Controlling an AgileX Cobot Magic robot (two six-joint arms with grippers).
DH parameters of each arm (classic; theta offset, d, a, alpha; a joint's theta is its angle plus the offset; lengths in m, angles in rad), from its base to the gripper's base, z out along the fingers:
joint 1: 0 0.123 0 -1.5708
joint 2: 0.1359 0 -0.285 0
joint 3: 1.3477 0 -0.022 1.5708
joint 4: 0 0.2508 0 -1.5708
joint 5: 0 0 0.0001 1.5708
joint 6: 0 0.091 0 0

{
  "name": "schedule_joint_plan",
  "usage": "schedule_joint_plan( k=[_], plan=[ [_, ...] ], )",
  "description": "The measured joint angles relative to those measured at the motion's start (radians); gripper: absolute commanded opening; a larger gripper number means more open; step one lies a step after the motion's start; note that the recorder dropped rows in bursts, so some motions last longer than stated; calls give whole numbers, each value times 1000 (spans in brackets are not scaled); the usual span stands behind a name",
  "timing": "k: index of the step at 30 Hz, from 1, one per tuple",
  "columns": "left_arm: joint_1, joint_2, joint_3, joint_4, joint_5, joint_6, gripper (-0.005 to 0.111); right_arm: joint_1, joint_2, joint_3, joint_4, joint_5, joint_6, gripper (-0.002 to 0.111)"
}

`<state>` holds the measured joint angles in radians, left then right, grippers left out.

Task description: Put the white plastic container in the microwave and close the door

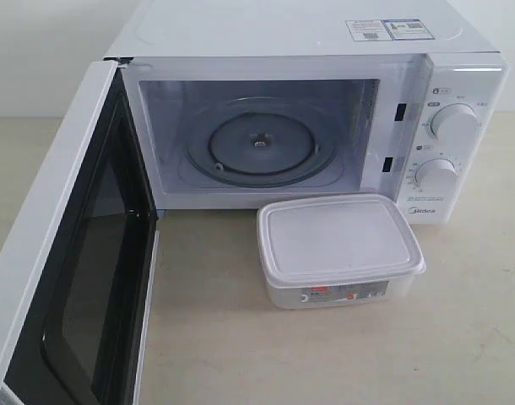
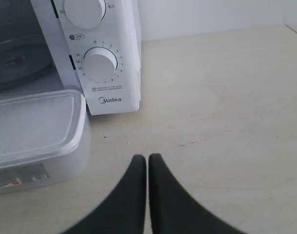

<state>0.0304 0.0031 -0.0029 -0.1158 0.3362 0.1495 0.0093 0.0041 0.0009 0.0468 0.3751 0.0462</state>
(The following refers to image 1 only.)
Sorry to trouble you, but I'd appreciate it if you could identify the white microwave oven body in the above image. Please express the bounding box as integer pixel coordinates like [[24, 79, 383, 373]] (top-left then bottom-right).
[[105, 1, 507, 224]]

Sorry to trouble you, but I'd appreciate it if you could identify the lower white control knob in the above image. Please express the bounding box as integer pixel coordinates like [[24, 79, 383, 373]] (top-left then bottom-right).
[[415, 159, 458, 192]]

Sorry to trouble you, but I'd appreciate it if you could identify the upper white control knob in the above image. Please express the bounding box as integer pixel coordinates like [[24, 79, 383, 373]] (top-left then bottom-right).
[[430, 103, 480, 142]]

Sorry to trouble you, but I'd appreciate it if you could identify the white plastic lidded container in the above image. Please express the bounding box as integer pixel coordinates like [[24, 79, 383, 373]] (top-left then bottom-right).
[[257, 193, 426, 309]]

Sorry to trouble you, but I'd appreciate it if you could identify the glass turntable plate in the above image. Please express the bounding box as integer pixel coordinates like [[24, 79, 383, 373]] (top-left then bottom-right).
[[182, 97, 339, 188]]

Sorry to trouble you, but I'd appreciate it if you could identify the white control knob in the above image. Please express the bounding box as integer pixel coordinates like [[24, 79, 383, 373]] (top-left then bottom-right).
[[415, 159, 458, 192], [430, 103, 480, 142]]

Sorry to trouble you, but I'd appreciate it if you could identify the printed paper instruction sheet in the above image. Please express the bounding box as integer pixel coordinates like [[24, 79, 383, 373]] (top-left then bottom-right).
[[345, 19, 435, 41]]

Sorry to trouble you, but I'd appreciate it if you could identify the white microwave door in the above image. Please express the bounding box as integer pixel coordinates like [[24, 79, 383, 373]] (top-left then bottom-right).
[[0, 60, 159, 404]]

